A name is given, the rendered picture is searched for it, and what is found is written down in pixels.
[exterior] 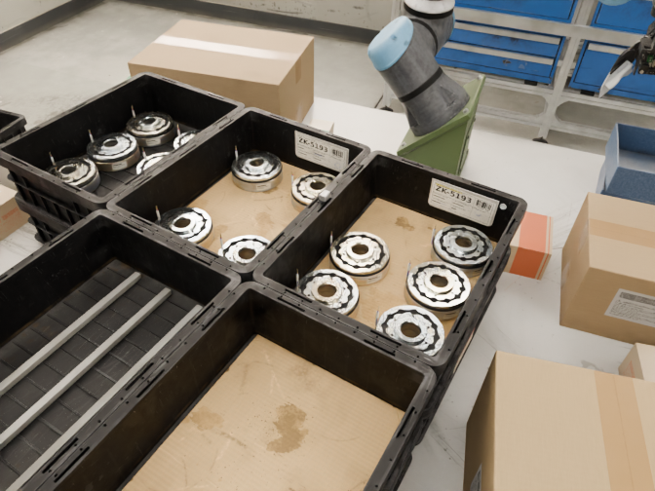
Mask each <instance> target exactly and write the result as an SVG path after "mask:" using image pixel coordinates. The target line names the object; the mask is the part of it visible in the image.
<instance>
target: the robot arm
mask: <svg viewBox="0 0 655 491"><path fill-rule="evenodd" d="M598 1H599V2H601V3H603V4H605V5H609V6H617V5H622V4H624V3H627V2H629V1H630V0H598ZM454 4H455V1H454V0H404V6H403V13H402V16H401V17H399V18H397V19H394V20H393V21H392V22H390V23H389V24H388V25H387V26H385V27H384V28H383V29H382V30H381V31H380V33H379V34H378V35H377V36H376V37H375V38H374V39H373V40H372V42H371V43H370V45H369V47H368V50H367V54H368V57H369V58H370V60H371V62H372V64H373V66H374V68H375V69H376V70H378V72H379V73H380V75H381V76H382V77H383V79H384V80H385V82H386V83H387V84H388V86H389V87H390V88H391V90H392V91H393V93H394V94H395V95H396V97H397V98H398V100H399V101H400V102H401V104H402V105H403V108H404V111H405V115H406V118H407V122H408V125H409V128H410V129H411V131H412V132H413V133H414V135H415V136H422V135H425V134H428V133H430V132H433V131H435V130H436V129H438V128H440V127H441V126H443V125H444V124H446V123H447V122H448V121H450V120H451V119H452V118H454V117H455V116H456V115H457V114H458V113H459V112H460V111H461V110H462V109H463V108H464V107H465V106H466V104H467V103H468V101H469V99H470V96H469V95H468V93H467V92H466V90H465V89H464V88H463V87H462V86H460V85H459V84H458V83H456V82H455V81H454V80H452V79H451V78H450V77H448V76H447V75H446V74H445V73H444V72H443V70H442V69H441V67H440V66H439V64H438V63H437V61H436V60H435V56H436V55H437V53H438V52H439V51H440V49H441V48H442V47H443V46H444V45H445V44H446V42H447V41H448V40H449V38H450V36H451V34H452V31H453V28H454V24H455V14H454V11H453V9H454ZM635 59H636V64H635V67H634V70H633V66H634V65H633V62H634V60H635ZM637 67H638V69H637ZM636 70H637V72H638V74H648V75H655V20H654V21H653V22H652V23H651V24H650V25H649V26H648V29H647V33H646V35H643V38H641V39H639V40H638V41H637V42H635V43H634V44H633V45H632V46H631V47H629V48H628V49H627V50H625V51H624V52H623V53H622V54H620V55H619V57H618V58H617V60H616V61H615V63H614V65H613V66H612V68H611V70H610V72H609V73H608V75H607V77H606V79H605V80H604V82H603V84H602V86H601V89H600V92H599V95H598V98H602V97H603V96H604V95H605V94H607V93H608V91H609V90H611V89H613V88H614V87H615V86H616V85H617V84H618V83H619V81H620V80H621V78H623V77H626V76H628V75H629V74H631V73H632V72H633V75H635V74H636Z"/></svg>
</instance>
